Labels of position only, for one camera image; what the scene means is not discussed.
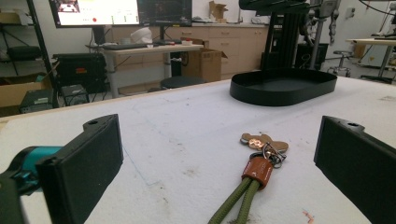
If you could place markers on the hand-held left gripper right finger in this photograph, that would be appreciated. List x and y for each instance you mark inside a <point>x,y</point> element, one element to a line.
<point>358,165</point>

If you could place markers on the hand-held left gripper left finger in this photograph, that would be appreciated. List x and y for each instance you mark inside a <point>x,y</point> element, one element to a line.
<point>84,168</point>

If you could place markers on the black oval tray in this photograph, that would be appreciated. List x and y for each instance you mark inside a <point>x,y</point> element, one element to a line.
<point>281,87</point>

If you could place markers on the black equipment case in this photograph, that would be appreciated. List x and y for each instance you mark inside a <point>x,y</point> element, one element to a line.
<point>80,71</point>

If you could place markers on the large cardboard box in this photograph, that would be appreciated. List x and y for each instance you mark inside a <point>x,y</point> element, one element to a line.
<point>21,90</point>

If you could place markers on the metal stool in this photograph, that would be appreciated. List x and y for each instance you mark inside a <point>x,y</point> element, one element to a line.
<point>341,62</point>

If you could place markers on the black keyboard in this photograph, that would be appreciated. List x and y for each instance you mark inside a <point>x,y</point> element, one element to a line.
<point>124,46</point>

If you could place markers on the black shelf rack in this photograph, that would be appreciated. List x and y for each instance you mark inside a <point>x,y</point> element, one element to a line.
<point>28,53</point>

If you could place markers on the light wooden desk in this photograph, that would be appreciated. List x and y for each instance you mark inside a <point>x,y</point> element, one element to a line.
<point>149,51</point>

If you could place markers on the white folded cloth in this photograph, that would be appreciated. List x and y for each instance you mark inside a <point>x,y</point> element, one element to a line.
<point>141,34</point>

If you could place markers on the black metal stand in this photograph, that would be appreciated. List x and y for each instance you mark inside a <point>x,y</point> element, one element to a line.
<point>285,34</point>

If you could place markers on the computer monitor with bright screen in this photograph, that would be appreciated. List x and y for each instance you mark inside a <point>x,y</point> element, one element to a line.
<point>96,12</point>

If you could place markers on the open cardboard box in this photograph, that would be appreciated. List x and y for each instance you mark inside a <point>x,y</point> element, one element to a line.
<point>205,62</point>

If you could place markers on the wooden cabinet row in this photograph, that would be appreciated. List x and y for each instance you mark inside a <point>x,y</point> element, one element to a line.
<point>236,46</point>

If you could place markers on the dark computer monitor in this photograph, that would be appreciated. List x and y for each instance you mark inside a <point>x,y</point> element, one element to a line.
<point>165,11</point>

